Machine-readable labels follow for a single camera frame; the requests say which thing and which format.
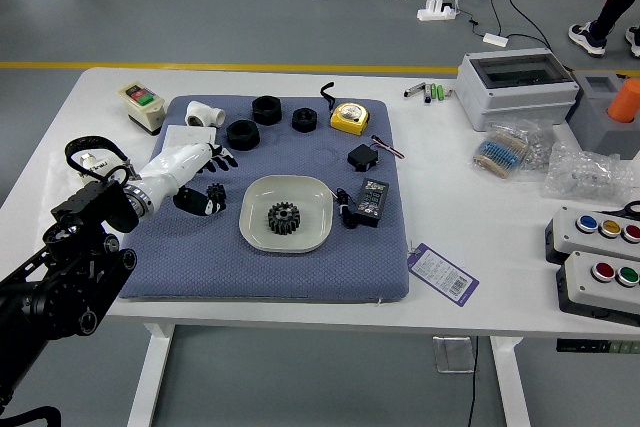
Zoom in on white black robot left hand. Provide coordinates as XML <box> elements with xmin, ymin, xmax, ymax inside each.
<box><xmin>130</xmin><ymin>141</ymin><xmax>239</xmax><ymax>218</ymax></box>

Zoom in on big black gear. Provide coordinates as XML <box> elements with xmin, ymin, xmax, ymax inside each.
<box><xmin>267</xmin><ymin>200</ymin><xmax>303</xmax><ymax>237</ymax></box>

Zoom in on big black hex nut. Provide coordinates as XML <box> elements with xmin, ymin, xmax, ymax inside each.
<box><xmin>225</xmin><ymin>119</ymin><xmax>260</xmax><ymax>151</ymax></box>
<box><xmin>250</xmin><ymin>95</ymin><xmax>283</xmax><ymax>125</ymax></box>

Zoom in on small black hex nut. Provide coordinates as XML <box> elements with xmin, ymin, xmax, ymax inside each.
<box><xmin>291</xmin><ymin>107</ymin><xmax>318</xmax><ymax>134</ymax></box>

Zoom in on silver box under table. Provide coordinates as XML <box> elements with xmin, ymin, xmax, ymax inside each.
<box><xmin>432</xmin><ymin>336</ymin><xmax>475</xmax><ymax>374</ymax></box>

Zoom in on grey distribution box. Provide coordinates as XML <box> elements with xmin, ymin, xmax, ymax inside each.
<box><xmin>455</xmin><ymin>48</ymin><xmax>581</xmax><ymax>132</ymax></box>

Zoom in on blue-yellow-red button box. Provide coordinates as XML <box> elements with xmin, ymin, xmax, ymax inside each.
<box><xmin>544</xmin><ymin>205</ymin><xmax>640</xmax><ymax>268</ymax></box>

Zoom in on red-green button box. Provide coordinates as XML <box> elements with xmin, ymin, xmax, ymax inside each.
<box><xmin>555</xmin><ymin>250</ymin><xmax>640</xmax><ymax>327</ymax></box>

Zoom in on white pipe tee fitting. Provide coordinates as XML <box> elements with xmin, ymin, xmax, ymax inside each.
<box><xmin>184</xmin><ymin>100</ymin><xmax>227</xmax><ymax>129</ymax></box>

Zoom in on white labelled adapter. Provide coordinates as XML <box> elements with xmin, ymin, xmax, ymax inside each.
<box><xmin>78</xmin><ymin>150</ymin><xmax>115</xmax><ymax>184</ymax></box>

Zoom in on clear plastic bag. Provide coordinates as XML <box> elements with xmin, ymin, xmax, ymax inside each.
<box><xmin>42</xmin><ymin>147</ymin><xmax>127</xmax><ymax>211</ymax></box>

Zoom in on blue-grey padded mat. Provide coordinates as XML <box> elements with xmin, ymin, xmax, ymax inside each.
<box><xmin>112</xmin><ymin>94</ymin><xmax>411</xmax><ymax>304</ymax></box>

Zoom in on white square plate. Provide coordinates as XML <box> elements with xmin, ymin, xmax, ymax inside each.
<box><xmin>239</xmin><ymin>175</ymin><xmax>335</xmax><ymax>254</ymax></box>

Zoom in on yellow tape measure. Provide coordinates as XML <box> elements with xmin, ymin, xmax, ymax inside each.
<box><xmin>319</xmin><ymin>81</ymin><xmax>371</xmax><ymax>137</ymax></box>

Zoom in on black digital meter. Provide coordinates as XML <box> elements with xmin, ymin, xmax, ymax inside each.
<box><xmin>353</xmin><ymin>177</ymin><xmax>391</xmax><ymax>226</ymax></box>

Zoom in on white table leg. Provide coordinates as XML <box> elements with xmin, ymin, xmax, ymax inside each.
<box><xmin>488</xmin><ymin>335</ymin><xmax>531</xmax><ymax>427</ymax></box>
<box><xmin>127</xmin><ymin>322</ymin><xmax>176</xmax><ymax>427</ymax></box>

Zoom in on purple label tag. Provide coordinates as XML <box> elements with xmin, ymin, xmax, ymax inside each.
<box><xmin>407</xmin><ymin>242</ymin><xmax>480</xmax><ymax>308</ymax></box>

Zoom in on white power strip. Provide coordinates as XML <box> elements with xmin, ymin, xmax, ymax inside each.
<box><xmin>416</xmin><ymin>0</ymin><xmax>459</xmax><ymax>23</ymax></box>

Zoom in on bag of resistors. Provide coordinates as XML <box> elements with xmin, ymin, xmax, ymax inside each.
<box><xmin>468</xmin><ymin>119</ymin><xmax>540</xmax><ymax>181</ymax></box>

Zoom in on bag of screws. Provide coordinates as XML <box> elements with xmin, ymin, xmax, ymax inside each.
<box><xmin>519</xmin><ymin>119</ymin><xmax>557</xmax><ymax>183</ymax></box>

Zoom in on bubble wrap bag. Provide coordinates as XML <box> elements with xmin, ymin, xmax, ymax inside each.
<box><xmin>541</xmin><ymin>140</ymin><xmax>637</xmax><ymax>206</ymax></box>

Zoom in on grey plastic block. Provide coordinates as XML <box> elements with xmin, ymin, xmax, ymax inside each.
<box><xmin>565</xmin><ymin>70</ymin><xmax>640</xmax><ymax>162</ymax></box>

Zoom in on orange cylinder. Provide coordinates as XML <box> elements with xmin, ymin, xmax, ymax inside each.
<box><xmin>606</xmin><ymin>77</ymin><xmax>640</xmax><ymax>124</ymax></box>

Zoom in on black scissors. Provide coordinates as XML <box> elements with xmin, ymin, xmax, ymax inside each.
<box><xmin>597</xmin><ymin>200</ymin><xmax>640</xmax><ymax>221</ymax></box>

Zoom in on table height control panel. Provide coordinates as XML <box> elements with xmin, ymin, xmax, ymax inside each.
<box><xmin>555</xmin><ymin>338</ymin><xmax>640</xmax><ymax>355</ymax></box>

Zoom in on white wall switch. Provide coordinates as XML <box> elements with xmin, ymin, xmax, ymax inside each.
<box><xmin>159</xmin><ymin>124</ymin><xmax>218</xmax><ymax>154</ymax></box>

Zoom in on beige red-green switch box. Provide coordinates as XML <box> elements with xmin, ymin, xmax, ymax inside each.
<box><xmin>117</xmin><ymin>80</ymin><xmax>166</xmax><ymax>137</ymax></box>

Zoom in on black plug with cord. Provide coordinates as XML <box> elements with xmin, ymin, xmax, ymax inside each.
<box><xmin>331</xmin><ymin>187</ymin><xmax>359</xmax><ymax>230</ymax></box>

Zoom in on black servo with wires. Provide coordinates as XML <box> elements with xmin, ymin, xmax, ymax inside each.
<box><xmin>347</xmin><ymin>134</ymin><xmax>405</xmax><ymax>173</ymax></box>

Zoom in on black hanging cable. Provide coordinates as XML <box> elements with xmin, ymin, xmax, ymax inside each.
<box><xmin>464</xmin><ymin>336</ymin><xmax>479</xmax><ymax>427</ymax></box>

